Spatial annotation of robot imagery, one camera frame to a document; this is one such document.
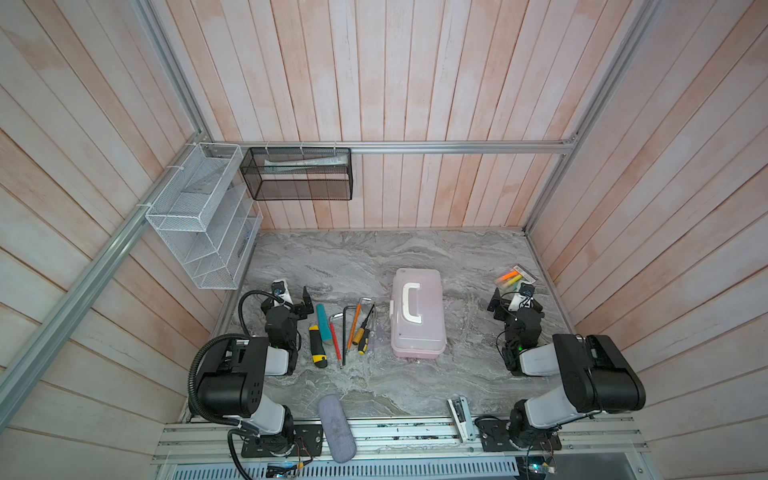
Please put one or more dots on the red handled screwdriver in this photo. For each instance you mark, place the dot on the red handled screwdriver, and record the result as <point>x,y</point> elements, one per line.
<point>335,343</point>

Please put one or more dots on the metal bracket on rail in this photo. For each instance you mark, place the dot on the metal bracket on rail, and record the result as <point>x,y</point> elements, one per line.
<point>462,418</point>

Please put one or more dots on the white wire mesh shelf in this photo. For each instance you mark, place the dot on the white wire mesh shelf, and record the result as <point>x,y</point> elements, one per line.
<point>206,218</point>

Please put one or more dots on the orange handled screwdriver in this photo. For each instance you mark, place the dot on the orange handled screwdriver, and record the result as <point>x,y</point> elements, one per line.
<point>353,329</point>

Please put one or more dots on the aluminium front rail frame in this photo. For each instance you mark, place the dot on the aluminium front rail frame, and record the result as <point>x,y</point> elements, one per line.
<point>608,447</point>

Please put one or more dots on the pack of coloured highlighters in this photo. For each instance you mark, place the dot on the pack of coloured highlighters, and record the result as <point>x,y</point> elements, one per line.
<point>514,279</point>

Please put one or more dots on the teal handled tool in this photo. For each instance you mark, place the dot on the teal handled tool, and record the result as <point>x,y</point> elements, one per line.
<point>322,323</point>

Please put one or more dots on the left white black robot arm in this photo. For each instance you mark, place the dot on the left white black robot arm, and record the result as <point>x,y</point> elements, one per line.
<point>226,379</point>

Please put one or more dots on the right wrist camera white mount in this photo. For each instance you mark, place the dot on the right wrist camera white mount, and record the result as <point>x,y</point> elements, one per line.
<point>522,297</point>

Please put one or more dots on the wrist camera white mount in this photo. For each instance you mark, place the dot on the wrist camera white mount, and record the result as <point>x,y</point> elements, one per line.
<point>279,288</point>
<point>522,297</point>

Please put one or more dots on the black mesh wall basket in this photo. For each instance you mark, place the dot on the black mesh wall basket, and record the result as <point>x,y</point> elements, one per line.
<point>298,173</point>

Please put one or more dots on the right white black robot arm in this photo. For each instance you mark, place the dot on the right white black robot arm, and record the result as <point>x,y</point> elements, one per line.
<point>595,376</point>

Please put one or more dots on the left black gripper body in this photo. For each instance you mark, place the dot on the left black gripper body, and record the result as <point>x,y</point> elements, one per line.
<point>292,306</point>

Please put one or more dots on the pink plastic tool box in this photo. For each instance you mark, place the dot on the pink plastic tool box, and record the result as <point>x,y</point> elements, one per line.
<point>417,314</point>

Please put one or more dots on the black yellow stubby screwdriver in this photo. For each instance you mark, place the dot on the black yellow stubby screwdriver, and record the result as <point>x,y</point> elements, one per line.
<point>319,357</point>

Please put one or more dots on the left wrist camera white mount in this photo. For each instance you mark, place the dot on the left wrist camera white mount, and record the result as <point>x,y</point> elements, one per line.
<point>279,288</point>

